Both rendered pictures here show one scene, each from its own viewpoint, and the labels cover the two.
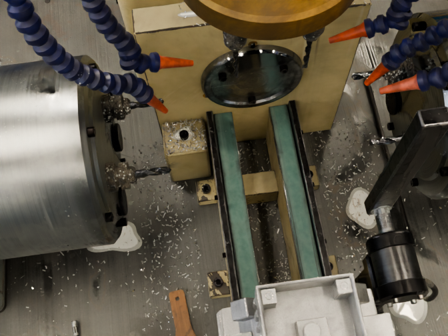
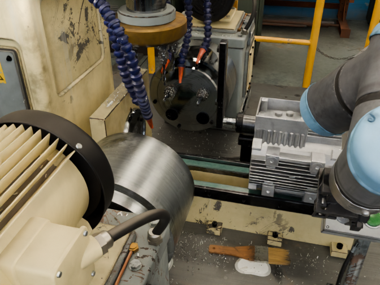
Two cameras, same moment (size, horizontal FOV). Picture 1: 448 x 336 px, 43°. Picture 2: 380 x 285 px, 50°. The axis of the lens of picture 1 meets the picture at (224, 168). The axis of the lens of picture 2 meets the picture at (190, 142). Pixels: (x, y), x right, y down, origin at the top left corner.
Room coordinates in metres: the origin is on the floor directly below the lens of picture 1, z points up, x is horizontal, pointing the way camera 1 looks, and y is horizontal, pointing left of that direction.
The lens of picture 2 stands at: (0.00, 0.79, 1.60)
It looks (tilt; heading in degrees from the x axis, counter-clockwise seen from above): 33 degrees down; 289
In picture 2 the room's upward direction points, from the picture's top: straight up
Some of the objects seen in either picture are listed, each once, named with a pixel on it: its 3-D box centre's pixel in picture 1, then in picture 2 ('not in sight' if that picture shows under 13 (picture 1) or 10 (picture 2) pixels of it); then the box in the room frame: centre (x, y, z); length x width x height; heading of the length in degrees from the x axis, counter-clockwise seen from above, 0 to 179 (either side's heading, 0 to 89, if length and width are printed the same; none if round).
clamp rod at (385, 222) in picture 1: (387, 235); (235, 122); (0.20, -0.20, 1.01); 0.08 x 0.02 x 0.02; 5
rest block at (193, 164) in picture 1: (187, 149); not in sight; (0.41, 0.06, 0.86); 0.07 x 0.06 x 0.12; 95
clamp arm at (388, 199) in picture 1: (401, 171); (222, 86); (0.24, -0.20, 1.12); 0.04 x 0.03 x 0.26; 5
